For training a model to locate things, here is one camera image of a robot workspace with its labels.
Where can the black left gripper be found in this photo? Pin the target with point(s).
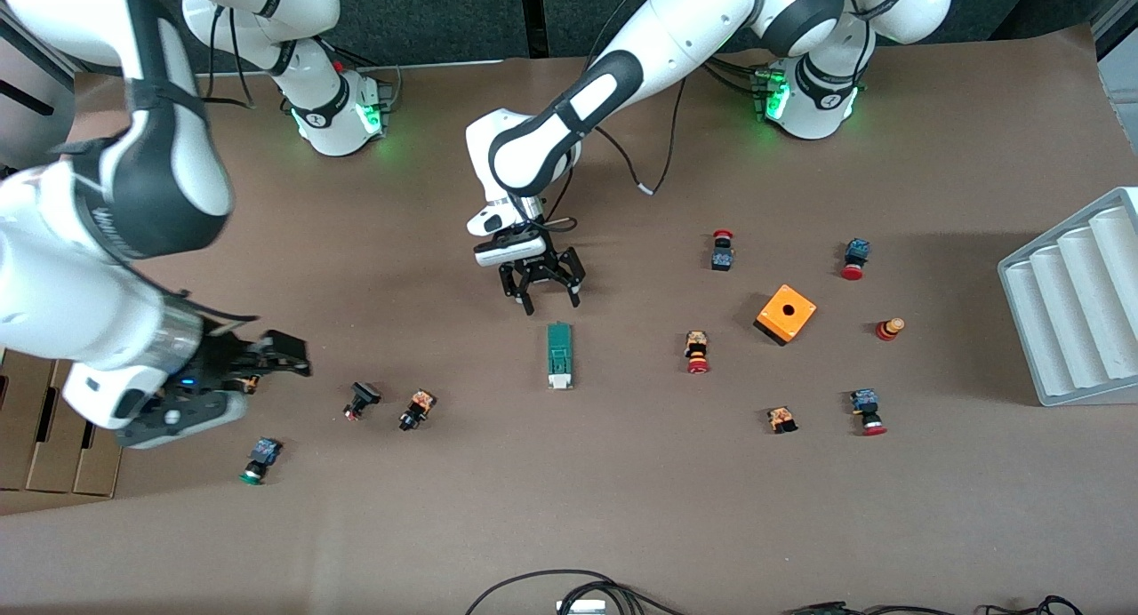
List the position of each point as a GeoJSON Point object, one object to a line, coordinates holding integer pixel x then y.
{"type": "Point", "coordinates": [540, 269]}

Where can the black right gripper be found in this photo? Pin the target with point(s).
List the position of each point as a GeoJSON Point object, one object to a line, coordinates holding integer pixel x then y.
{"type": "Point", "coordinates": [216, 359]}

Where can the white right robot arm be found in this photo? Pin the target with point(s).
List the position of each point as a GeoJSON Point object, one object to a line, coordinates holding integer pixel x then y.
{"type": "Point", "coordinates": [53, 268]}

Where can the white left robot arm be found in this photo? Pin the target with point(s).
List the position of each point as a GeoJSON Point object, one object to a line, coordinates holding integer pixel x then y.
{"type": "Point", "coordinates": [676, 28]}

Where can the black square button red base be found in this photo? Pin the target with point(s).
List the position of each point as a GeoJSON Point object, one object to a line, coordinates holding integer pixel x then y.
{"type": "Point", "coordinates": [360, 399]}

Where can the green push button blue block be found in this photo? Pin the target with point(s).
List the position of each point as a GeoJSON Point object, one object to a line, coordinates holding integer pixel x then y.
{"type": "Point", "coordinates": [260, 460]}

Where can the red mushroom button orange block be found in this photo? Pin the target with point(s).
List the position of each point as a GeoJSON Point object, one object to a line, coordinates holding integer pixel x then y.
{"type": "Point", "coordinates": [697, 351]}

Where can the red mushroom button black block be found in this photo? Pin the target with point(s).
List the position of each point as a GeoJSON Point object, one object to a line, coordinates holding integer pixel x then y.
{"type": "Point", "coordinates": [722, 252]}

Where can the brown cardboard divider box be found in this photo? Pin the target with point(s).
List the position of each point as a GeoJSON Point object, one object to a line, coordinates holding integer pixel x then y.
{"type": "Point", "coordinates": [53, 464]}

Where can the red mushroom button blue block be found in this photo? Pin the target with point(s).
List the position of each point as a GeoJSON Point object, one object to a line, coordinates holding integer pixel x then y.
{"type": "Point", "coordinates": [867, 411]}
{"type": "Point", "coordinates": [854, 259]}

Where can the grey metal cabinet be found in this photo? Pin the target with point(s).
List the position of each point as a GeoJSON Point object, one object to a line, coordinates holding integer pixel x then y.
{"type": "Point", "coordinates": [36, 131]}

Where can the red yellow button cap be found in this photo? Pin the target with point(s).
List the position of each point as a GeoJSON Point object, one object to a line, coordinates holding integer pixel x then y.
{"type": "Point", "coordinates": [889, 329]}

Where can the grey ribbed plastic tray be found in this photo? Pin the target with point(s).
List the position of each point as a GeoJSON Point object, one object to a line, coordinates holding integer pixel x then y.
{"type": "Point", "coordinates": [1076, 313]}

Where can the black selector switch orange block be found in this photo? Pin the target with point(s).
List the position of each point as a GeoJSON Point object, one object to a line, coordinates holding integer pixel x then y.
{"type": "Point", "coordinates": [416, 410]}

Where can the orange button enclosure box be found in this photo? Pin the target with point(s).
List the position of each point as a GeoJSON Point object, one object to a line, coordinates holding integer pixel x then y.
{"type": "Point", "coordinates": [786, 314]}

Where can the black vertical post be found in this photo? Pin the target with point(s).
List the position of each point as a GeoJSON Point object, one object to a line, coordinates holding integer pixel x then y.
{"type": "Point", "coordinates": [533, 15]}

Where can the grey metal frame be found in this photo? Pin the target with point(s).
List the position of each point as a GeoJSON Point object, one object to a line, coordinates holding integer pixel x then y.
{"type": "Point", "coordinates": [1122, 46]}

